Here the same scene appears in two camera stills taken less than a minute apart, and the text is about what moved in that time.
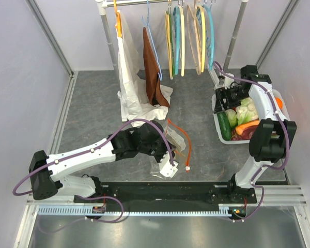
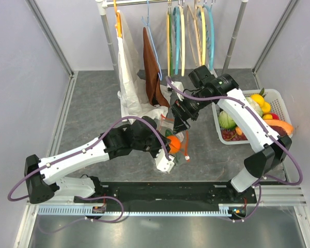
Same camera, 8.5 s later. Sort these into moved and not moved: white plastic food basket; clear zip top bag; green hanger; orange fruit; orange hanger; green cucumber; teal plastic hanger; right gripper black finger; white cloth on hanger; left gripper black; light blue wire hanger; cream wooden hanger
Moved: right gripper black finger; green cucumber; clear zip top bag; orange fruit
Not moved: green hanger; teal plastic hanger; left gripper black; white plastic food basket; cream wooden hanger; orange hanger; white cloth on hanger; light blue wire hanger
